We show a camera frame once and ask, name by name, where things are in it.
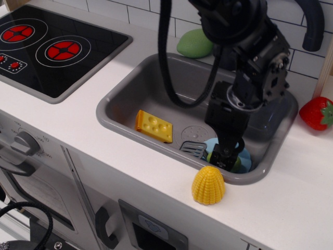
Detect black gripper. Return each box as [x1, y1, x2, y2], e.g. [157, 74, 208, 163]
[204, 81, 249, 171]

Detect green handled grey spatula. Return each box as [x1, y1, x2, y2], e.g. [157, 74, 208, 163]
[179, 141, 242, 173]

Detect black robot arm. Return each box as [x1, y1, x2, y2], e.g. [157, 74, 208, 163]
[192, 1, 289, 171]

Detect light blue plate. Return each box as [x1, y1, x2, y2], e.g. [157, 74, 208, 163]
[202, 138, 252, 173]

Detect grey plastic sink basin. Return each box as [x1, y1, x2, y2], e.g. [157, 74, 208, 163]
[96, 53, 298, 185]

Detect yellow toy corn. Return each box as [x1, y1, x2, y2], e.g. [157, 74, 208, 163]
[191, 166, 225, 205]

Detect yellow toy cheese wedge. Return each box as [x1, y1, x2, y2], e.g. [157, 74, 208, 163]
[134, 110, 173, 143]

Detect red toy strawberry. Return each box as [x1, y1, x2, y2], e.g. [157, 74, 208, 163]
[299, 96, 332, 131]

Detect grey dishwasher panel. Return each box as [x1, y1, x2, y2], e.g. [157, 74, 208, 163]
[118, 199, 188, 250]

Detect green toy lime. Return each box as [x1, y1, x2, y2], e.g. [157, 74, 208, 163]
[176, 29, 213, 59]

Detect black toy faucet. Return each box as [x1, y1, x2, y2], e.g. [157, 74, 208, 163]
[213, 0, 325, 71]

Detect grey toy oven door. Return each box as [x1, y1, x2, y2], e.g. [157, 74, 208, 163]
[1, 170, 77, 232]

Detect black toy stovetop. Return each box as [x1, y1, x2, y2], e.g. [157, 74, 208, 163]
[1, 5, 133, 104]

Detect grey oven knob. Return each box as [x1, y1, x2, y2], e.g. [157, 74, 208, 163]
[10, 131, 40, 156]

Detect dark grey cabinet handle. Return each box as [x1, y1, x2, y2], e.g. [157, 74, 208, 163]
[95, 207, 119, 249]

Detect black braided cable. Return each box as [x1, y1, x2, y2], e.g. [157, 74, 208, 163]
[0, 0, 223, 250]

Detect grey oven door handle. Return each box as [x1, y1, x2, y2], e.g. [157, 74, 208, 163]
[1, 155, 36, 177]

